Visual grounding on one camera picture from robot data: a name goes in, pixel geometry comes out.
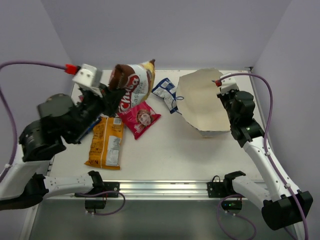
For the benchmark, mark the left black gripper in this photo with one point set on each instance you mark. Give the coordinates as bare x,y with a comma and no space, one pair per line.
107,97

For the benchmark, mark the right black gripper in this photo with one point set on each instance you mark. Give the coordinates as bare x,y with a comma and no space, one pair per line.
223,97

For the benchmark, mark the dark blue snack packet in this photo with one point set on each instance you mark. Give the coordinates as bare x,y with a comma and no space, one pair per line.
89,129

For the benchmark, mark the blue checkered paper bag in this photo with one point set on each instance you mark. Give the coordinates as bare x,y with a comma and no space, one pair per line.
198,103

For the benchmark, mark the orange snack packet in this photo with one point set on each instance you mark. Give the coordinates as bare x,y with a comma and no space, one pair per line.
106,142

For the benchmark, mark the pink snack packet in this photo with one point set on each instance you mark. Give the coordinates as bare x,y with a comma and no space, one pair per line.
139,119

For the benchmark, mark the brown chocolate snack packet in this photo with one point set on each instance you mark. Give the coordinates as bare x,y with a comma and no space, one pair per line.
136,79

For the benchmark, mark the blue white snack packet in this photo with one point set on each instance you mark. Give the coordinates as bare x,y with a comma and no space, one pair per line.
166,90

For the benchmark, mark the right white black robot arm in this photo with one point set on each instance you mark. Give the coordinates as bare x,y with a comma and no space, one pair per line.
282,203

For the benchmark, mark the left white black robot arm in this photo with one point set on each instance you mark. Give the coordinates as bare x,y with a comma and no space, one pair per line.
21,186

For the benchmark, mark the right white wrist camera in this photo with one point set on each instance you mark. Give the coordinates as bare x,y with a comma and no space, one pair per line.
225,84

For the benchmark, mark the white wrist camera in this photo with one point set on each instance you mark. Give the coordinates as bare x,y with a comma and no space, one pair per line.
87,77
225,84

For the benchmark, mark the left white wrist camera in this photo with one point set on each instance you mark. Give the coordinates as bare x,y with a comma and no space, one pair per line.
87,77

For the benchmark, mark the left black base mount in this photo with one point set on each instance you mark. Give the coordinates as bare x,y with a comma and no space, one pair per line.
92,204

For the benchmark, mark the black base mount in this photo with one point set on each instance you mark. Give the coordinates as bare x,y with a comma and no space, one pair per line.
92,204
216,188

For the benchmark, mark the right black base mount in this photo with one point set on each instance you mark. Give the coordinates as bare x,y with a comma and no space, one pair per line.
216,188

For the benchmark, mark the aluminium mounting rail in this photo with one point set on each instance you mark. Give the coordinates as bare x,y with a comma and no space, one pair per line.
133,190

